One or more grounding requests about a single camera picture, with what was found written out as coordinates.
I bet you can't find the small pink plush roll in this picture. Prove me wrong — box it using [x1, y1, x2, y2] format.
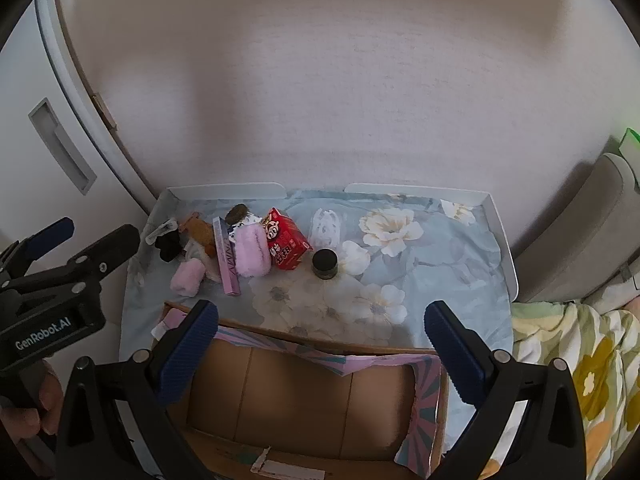
[170, 259, 206, 296]

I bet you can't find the door hinge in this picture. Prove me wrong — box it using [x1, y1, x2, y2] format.
[92, 92, 114, 132]

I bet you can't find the white plastic clip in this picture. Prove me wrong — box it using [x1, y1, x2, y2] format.
[144, 218, 177, 245]

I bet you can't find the small black jar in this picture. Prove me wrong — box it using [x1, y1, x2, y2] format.
[311, 248, 339, 279]

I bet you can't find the large pink plush pouch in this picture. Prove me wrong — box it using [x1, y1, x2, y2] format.
[234, 224, 272, 279]

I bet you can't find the green floral quilt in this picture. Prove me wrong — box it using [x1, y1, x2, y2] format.
[509, 285, 640, 480]

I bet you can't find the brown plush toy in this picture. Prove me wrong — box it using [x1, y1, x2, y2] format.
[180, 212, 219, 257]

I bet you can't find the white wardrobe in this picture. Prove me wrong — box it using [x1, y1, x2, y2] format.
[0, 0, 153, 241]

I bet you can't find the long pink box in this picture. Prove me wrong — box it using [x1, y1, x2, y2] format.
[212, 216, 242, 296]

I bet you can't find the red snack box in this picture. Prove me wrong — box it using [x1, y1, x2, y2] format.
[264, 207, 314, 272]

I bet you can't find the person's left hand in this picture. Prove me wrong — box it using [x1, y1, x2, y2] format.
[0, 362, 65, 457]

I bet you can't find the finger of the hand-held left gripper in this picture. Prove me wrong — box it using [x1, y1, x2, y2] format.
[0, 217, 76, 276]
[62, 224, 142, 293]

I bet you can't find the clear plastic package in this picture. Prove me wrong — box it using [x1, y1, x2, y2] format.
[312, 208, 344, 249]

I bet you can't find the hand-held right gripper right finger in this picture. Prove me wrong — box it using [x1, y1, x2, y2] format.
[424, 300, 586, 480]

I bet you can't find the white tray table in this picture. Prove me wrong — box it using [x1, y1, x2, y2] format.
[144, 182, 521, 306]

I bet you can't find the black fabric item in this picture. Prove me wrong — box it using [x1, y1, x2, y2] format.
[153, 232, 184, 263]

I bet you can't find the cardboard box with pink print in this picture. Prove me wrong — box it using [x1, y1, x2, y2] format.
[151, 300, 451, 480]

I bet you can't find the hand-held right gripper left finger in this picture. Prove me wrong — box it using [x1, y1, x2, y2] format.
[55, 300, 221, 480]

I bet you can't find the blue floral cloth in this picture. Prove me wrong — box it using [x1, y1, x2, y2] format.
[122, 187, 516, 356]

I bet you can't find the green item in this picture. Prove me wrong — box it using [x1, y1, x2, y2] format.
[618, 128, 640, 162]

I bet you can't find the grey upholstered chair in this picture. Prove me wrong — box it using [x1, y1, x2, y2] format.
[514, 152, 640, 304]

